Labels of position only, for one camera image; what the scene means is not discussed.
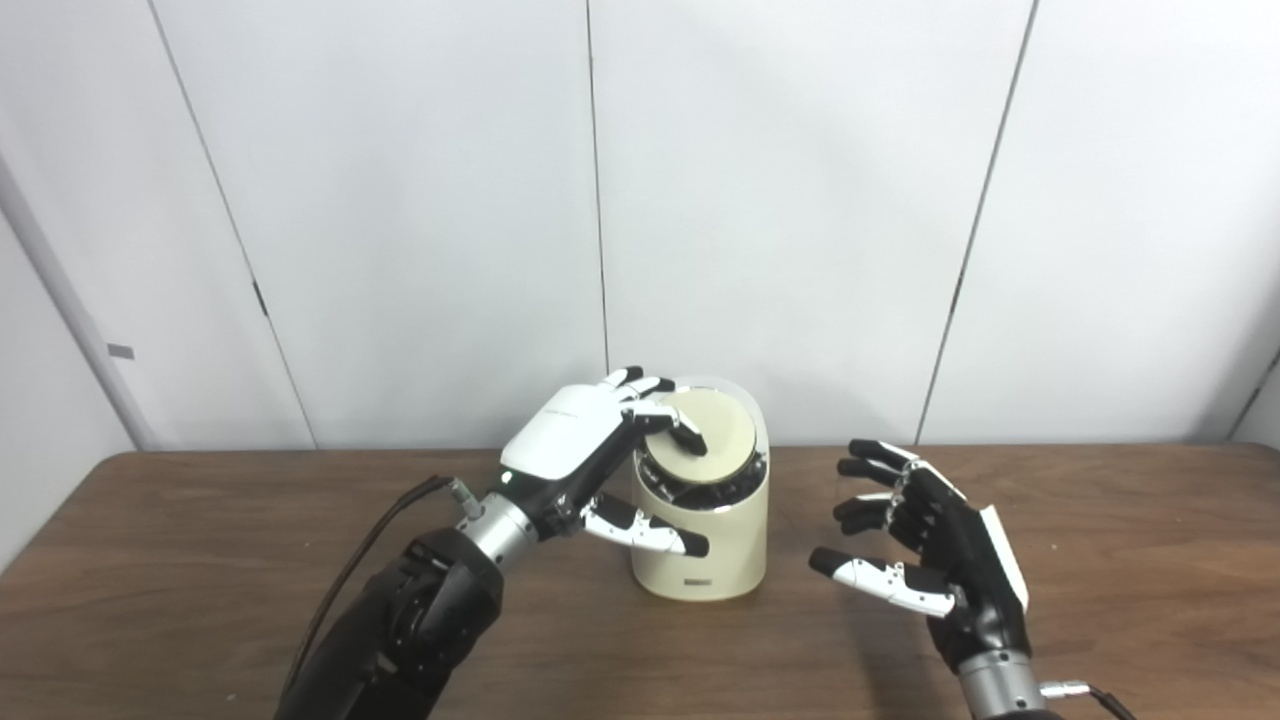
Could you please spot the cream round bin lid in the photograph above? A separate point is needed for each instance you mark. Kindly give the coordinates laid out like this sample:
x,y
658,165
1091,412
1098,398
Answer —
x,y
725,430

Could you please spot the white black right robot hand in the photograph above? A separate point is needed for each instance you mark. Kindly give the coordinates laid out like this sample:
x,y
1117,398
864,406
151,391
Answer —
x,y
975,570

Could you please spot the gray wall trim strip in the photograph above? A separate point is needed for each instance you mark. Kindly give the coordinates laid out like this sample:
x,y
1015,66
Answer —
x,y
85,330

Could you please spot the small gray wall tag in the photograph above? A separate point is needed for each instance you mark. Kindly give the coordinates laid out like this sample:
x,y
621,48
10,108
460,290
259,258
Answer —
x,y
121,351

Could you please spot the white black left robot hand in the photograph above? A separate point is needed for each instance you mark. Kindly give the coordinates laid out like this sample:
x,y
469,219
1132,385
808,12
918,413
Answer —
x,y
565,435

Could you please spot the black plastic bin liner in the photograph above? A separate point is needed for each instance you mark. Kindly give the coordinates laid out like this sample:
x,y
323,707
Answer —
x,y
730,495

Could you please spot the cream-colored desktop trash bin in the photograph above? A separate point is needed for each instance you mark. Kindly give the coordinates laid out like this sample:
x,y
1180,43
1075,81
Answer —
x,y
700,555

